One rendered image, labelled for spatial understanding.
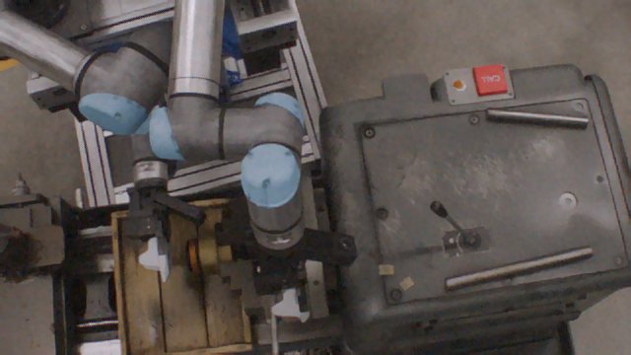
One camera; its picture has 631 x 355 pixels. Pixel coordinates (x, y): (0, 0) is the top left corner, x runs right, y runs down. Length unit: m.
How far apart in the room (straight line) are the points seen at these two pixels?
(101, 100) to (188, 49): 0.31
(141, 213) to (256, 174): 0.67
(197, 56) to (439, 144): 0.56
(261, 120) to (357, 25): 1.99
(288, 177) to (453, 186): 0.53
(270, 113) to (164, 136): 0.15
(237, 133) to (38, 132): 2.03
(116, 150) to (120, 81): 1.32
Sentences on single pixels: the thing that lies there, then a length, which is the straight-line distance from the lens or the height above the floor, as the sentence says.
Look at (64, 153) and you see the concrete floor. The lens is 3.04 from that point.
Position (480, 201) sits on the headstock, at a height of 1.25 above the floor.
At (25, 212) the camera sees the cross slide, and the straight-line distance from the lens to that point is 1.92.
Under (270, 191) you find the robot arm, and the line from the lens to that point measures 1.04.
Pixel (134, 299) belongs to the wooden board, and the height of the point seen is 0.88.
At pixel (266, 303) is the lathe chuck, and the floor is 1.16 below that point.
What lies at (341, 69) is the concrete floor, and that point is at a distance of 3.00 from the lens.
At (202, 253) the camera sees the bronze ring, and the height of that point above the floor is 1.12.
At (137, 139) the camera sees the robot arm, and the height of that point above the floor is 1.11.
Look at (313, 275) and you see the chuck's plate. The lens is 1.50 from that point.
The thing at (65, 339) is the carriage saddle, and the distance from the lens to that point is 1.86.
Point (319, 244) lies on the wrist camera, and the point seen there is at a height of 1.50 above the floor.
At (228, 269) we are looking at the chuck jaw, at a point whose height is 1.11.
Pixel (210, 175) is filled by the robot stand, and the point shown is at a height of 0.23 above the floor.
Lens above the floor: 2.67
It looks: 71 degrees down
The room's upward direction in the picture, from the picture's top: 5 degrees counter-clockwise
